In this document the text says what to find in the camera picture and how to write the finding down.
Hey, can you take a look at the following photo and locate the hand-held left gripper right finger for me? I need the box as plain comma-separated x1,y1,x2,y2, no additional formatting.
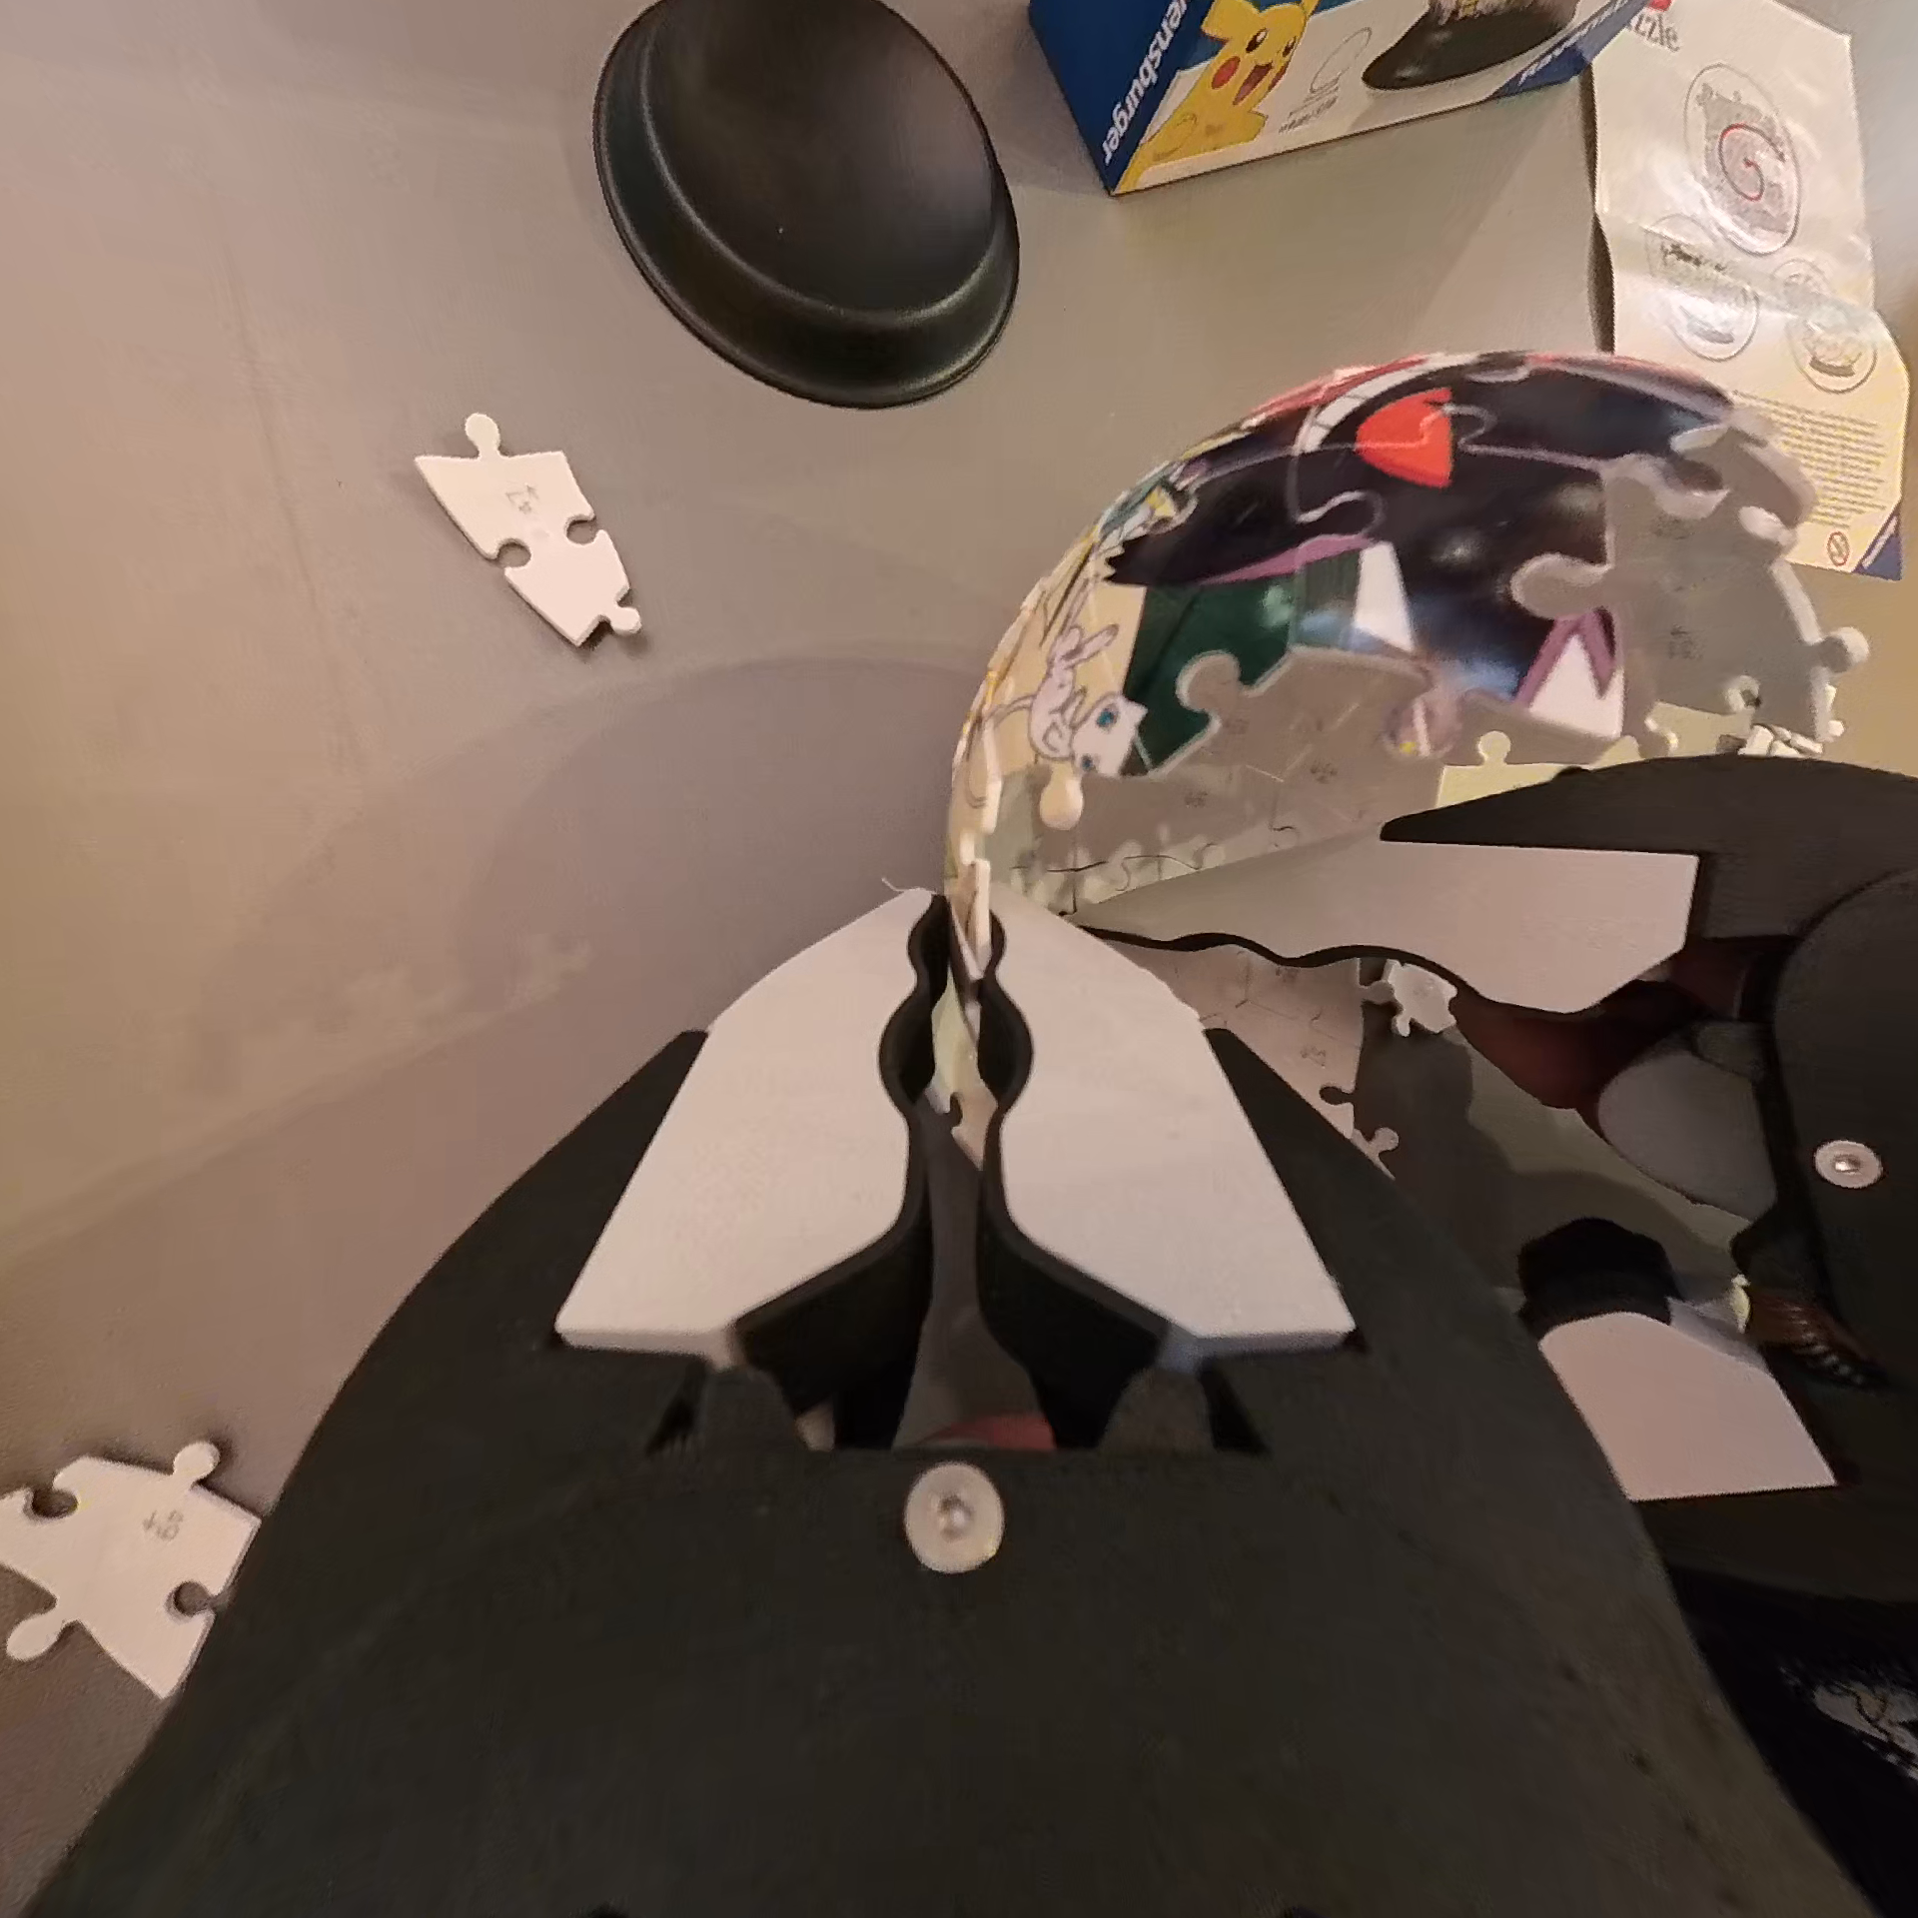
958,903,1356,1451

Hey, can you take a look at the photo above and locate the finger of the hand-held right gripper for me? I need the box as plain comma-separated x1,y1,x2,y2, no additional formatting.
1518,1221,1840,1501
1080,830,1702,1015

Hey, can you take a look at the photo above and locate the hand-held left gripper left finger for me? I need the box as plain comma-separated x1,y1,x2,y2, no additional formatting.
554,884,958,1451

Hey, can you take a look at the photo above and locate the partly built puzzle ball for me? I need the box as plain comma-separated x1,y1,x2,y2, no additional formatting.
941,348,1879,1186

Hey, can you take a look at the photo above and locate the joined white puzzle piece pair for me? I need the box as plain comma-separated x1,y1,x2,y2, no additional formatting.
417,410,648,648

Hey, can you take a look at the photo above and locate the blue puzzle box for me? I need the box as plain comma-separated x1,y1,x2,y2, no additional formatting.
1029,0,1631,198

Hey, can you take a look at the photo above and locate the black round puzzle stand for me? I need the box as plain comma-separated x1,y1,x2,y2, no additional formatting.
594,0,1022,410

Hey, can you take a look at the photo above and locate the person's right hand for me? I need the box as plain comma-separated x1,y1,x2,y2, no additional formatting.
1457,937,1780,1114

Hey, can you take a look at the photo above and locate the white instruction sheet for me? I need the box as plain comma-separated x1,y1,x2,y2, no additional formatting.
1590,12,1913,590

